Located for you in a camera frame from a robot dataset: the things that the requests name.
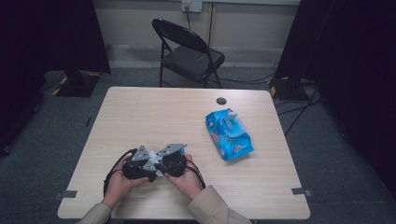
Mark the left hand-held gripper cable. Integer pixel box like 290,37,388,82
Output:
103,147,138,197

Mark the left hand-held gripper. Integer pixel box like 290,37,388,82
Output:
121,145,157,183

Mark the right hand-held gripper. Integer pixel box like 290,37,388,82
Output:
156,143,188,178

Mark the black stand base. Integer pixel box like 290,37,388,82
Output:
269,76,309,101
55,69,101,98

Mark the white wet wipe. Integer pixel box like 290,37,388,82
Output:
147,150,166,178

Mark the blue wet wipes pack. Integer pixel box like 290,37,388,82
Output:
205,107,255,161

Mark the person's left hand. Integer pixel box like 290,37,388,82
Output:
102,154,149,210

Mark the person's right hand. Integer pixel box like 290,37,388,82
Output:
163,153,204,201

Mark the black floor cable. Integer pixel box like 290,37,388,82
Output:
275,85,322,138
218,72,278,86

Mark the black curtain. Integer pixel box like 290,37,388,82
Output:
275,0,396,194
0,0,111,94

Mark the black folding chair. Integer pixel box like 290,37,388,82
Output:
151,18,226,89

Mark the hand-held gripper cable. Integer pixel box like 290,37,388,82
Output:
103,147,138,197
185,158,207,190

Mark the white wall socket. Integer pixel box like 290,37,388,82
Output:
181,0,204,13

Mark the right hand-held gripper cable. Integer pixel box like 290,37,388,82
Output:
185,158,207,190

